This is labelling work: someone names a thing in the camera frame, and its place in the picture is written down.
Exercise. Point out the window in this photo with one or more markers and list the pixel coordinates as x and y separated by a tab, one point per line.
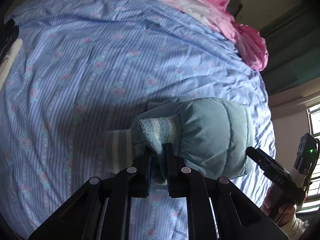
311	202

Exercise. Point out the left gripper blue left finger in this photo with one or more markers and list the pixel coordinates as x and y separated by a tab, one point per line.
147	169

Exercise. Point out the right hand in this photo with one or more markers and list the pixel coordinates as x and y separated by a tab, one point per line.
288	210

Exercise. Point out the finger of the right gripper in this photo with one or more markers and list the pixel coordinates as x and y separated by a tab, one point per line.
272	169

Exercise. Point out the white folded garment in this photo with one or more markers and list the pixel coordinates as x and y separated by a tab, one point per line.
8	60

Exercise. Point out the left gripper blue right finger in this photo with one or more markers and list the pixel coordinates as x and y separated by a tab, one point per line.
171	168

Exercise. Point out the black folded clothes stack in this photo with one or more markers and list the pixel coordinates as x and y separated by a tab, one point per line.
8	35

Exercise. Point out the pink satin blanket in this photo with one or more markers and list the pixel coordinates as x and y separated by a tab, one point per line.
214	14

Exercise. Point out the green curtain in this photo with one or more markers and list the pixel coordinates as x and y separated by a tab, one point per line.
292	42

